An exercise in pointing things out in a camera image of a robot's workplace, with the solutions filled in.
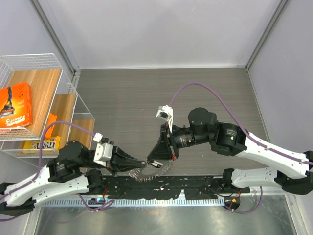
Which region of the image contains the white wire shelf rack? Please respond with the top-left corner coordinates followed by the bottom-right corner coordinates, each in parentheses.
top-left (0, 53), bottom-right (95, 166)

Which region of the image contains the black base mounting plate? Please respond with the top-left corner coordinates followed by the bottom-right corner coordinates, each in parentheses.
top-left (86, 175), bottom-right (250, 200)

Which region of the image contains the small orange packet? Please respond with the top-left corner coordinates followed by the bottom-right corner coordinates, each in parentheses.
top-left (45, 112), bottom-right (57, 139)

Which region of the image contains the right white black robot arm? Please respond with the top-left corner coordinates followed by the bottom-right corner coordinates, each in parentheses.
top-left (147, 106), bottom-right (313, 195)

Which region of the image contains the metal disc with key rings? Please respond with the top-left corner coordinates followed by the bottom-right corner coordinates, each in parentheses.
top-left (129, 160), bottom-right (172, 182)

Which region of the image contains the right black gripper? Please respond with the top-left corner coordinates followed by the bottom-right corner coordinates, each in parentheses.
top-left (148, 122), bottom-right (212, 161)

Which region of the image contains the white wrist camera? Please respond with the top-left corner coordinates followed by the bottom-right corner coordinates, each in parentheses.
top-left (156, 105), bottom-right (174, 133)
top-left (93, 133), bottom-right (113, 167)

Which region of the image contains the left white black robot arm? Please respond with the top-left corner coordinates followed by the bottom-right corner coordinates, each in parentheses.
top-left (0, 141), bottom-right (146, 218)

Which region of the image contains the orange product box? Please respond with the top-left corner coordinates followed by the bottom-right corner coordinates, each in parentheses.
top-left (0, 82), bottom-right (33, 128)

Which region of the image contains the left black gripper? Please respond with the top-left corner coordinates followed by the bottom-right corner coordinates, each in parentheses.
top-left (78, 140), bottom-right (147, 176)

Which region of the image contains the yellow candy bag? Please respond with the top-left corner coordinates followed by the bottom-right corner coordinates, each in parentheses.
top-left (23, 136), bottom-right (61, 154)

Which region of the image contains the silver key with black tag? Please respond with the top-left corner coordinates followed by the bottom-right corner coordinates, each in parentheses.
top-left (147, 160), bottom-right (163, 168)

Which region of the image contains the white slotted cable duct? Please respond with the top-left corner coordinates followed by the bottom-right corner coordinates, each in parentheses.
top-left (43, 196), bottom-right (224, 207)

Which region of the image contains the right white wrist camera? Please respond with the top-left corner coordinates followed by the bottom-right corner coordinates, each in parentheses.
top-left (156, 105), bottom-right (174, 133)

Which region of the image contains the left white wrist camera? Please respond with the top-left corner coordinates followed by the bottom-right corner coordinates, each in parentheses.
top-left (93, 133), bottom-right (113, 167)

